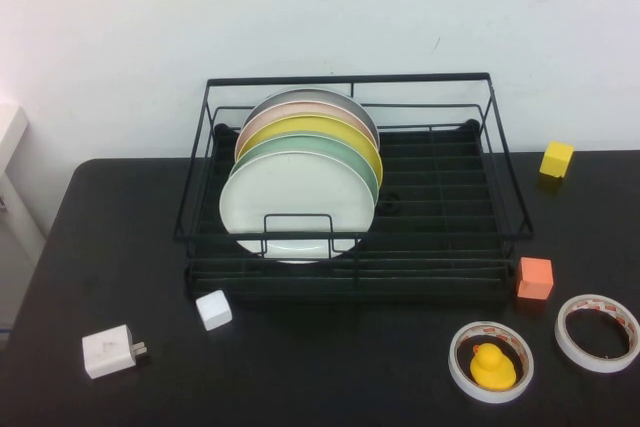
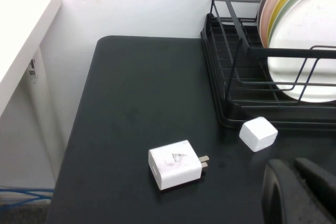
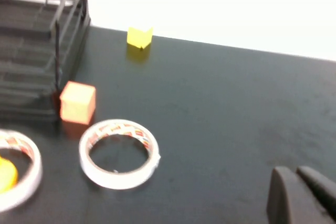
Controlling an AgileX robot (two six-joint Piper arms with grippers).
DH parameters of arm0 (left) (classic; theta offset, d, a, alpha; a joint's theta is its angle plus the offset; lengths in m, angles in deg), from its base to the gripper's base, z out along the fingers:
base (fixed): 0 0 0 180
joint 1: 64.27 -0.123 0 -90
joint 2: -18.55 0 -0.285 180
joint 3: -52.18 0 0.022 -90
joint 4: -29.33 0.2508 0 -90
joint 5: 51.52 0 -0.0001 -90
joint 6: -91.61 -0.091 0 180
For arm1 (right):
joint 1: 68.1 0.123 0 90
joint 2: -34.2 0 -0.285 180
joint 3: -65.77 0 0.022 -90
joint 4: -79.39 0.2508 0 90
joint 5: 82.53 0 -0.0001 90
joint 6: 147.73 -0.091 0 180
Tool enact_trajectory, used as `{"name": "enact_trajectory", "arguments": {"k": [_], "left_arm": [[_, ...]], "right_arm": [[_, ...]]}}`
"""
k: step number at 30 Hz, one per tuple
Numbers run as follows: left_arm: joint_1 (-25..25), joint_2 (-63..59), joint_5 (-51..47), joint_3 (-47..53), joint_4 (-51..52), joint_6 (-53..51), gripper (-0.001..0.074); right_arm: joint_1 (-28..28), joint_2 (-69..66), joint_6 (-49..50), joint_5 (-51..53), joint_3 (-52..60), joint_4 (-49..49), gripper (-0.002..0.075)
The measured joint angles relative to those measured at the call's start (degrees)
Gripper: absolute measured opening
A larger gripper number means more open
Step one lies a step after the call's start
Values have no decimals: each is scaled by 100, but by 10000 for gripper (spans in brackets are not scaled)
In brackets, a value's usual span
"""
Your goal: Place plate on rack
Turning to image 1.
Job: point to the white plate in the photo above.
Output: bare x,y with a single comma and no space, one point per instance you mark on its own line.
300,187

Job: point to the green plate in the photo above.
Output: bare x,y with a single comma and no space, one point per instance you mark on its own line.
300,143

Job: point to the yellow plate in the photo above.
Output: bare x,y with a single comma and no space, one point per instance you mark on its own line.
310,126

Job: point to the pink plate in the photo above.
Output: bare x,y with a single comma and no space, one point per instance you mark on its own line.
300,108

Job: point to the grey plate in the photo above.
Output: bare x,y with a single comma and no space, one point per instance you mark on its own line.
305,95

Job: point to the white cube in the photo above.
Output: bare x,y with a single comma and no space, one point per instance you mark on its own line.
214,311

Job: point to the orange foam cube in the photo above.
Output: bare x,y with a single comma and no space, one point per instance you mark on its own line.
535,279

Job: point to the yellow foam cube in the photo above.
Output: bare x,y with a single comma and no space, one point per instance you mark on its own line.
555,162

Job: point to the yellow rubber duck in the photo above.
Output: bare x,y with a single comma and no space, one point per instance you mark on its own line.
492,372

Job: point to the white power adapter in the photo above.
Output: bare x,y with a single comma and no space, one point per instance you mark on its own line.
107,352

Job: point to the white double-sided tape roll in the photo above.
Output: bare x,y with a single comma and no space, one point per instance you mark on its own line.
585,362
492,396

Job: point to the white cabinet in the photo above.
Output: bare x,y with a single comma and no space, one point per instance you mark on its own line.
12,137

